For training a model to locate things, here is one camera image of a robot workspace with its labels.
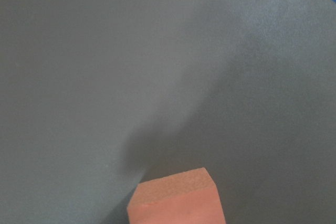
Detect orange foam block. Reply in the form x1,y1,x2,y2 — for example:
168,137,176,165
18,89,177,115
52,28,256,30
127,167,226,223

